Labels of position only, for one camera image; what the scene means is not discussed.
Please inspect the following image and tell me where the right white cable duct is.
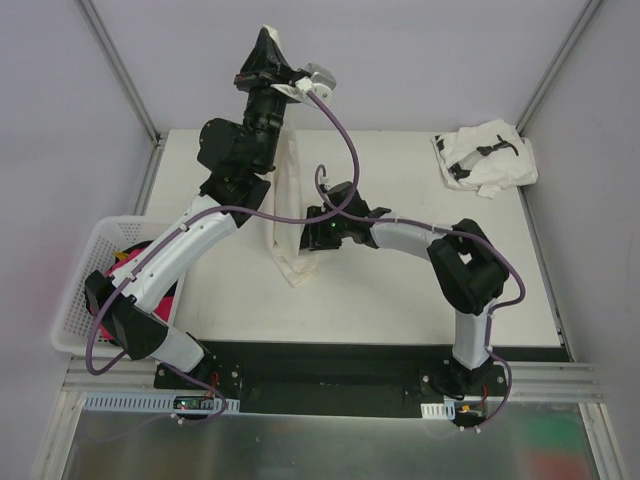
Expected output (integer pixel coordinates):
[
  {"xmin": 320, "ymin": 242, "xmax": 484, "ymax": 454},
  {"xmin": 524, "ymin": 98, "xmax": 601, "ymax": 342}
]
[{"xmin": 420, "ymin": 402, "xmax": 456, "ymax": 421}]

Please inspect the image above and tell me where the cream white t shirt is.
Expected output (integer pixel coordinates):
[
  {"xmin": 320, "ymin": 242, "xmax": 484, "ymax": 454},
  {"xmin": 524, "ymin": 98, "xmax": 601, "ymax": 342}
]
[{"xmin": 259, "ymin": 23, "xmax": 320, "ymax": 290}]

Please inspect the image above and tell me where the left aluminium frame post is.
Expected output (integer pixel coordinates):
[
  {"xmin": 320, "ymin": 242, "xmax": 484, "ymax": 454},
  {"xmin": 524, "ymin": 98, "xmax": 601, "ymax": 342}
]
[{"xmin": 75, "ymin": 0, "xmax": 162, "ymax": 147}]

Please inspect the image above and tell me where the right aluminium frame post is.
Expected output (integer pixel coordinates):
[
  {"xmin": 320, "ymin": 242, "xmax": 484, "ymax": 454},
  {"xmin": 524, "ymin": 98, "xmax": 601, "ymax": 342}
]
[{"xmin": 516, "ymin": 0, "xmax": 607, "ymax": 135}]

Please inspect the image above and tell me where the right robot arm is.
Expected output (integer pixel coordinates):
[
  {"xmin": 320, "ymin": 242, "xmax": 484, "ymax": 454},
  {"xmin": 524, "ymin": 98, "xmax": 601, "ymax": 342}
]
[{"xmin": 300, "ymin": 194, "xmax": 509, "ymax": 400}]

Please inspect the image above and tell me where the white plastic laundry basket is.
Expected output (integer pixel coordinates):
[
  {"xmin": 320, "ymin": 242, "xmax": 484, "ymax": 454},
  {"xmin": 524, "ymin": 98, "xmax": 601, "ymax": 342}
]
[{"xmin": 51, "ymin": 214, "xmax": 184, "ymax": 359}]

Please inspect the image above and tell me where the white cable duct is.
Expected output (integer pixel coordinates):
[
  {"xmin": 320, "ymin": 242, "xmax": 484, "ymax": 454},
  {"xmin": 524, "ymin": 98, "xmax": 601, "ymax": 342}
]
[
  {"xmin": 84, "ymin": 393, "xmax": 224, "ymax": 415},
  {"xmin": 420, "ymin": 402, "xmax": 456, "ymax": 421}
]

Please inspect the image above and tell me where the pink red t shirt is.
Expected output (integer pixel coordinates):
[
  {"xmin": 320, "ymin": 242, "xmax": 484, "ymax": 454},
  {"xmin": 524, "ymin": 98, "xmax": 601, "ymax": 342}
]
[{"xmin": 99, "ymin": 247, "xmax": 179, "ymax": 341}]

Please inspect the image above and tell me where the white black printed t shirt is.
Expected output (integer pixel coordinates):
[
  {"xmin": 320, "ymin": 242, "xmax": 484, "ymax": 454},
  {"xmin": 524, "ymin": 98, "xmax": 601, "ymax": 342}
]
[{"xmin": 432, "ymin": 119, "xmax": 538, "ymax": 199}]

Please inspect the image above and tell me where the left white cable duct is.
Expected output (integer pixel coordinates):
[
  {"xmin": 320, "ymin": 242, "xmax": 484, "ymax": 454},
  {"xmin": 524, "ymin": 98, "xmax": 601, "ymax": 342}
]
[{"xmin": 84, "ymin": 393, "xmax": 224, "ymax": 415}]

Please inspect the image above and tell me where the aluminium frame post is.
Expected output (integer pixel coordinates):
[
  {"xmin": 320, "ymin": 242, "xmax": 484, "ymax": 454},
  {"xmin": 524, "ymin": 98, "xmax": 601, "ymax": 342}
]
[
  {"xmin": 516, "ymin": 0, "xmax": 607, "ymax": 135},
  {"xmin": 75, "ymin": 0, "xmax": 162, "ymax": 147}
]

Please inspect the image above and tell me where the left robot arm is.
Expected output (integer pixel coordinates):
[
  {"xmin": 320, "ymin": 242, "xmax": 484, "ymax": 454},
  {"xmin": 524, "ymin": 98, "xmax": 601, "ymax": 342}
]
[{"xmin": 84, "ymin": 26, "xmax": 301, "ymax": 389}]

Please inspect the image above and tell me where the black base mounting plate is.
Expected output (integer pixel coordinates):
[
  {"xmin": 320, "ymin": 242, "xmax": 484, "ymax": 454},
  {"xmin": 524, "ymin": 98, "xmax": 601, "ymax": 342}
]
[{"xmin": 153, "ymin": 340, "xmax": 521, "ymax": 419}]

